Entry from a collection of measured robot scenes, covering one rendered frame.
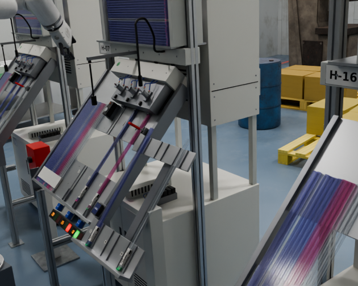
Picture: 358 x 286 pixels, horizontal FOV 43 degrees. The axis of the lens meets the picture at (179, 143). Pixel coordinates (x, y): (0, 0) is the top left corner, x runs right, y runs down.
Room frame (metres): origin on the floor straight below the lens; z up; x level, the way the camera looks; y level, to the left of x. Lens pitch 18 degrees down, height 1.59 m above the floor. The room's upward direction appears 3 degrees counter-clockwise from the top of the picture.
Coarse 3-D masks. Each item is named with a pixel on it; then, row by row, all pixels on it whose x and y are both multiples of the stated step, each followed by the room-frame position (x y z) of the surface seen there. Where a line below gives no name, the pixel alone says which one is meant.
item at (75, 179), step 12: (72, 168) 2.08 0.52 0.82; (84, 168) 2.01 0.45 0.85; (72, 180) 2.01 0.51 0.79; (84, 180) 1.94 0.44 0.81; (96, 180) 1.89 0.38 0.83; (60, 192) 2.00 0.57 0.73; (72, 192) 1.94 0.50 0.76; (96, 192) 1.83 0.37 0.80; (108, 192) 1.77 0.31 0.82; (72, 204) 1.88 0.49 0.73; (84, 204) 1.82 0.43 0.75; (84, 216) 1.76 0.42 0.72
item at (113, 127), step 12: (108, 72) 2.51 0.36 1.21; (108, 84) 2.42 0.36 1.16; (96, 96) 2.41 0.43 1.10; (108, 96) 2.33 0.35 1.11; (120, 108) 2.17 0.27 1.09; (132, 108) 2.10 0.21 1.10; (108, 120) 2.17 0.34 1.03; (120, 120) 2.10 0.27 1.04; (132, 120) 2.03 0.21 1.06; (108, 132) 2.09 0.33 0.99; (132, 132) 1.97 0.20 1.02; (132, 144) 1.90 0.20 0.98
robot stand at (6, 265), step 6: (6, 264) 1.45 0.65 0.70; (0, 270) 1.42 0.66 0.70; (6, 270) 1.43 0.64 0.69; (12, 270) 1.44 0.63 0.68; (0, 276) 1.41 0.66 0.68; (6, 276) 1.42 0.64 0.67; (12, 276) 1.44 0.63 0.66; (0, 282) 1.41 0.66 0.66; (6, 282) 1.42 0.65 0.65; (12, 282) 1.44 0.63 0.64
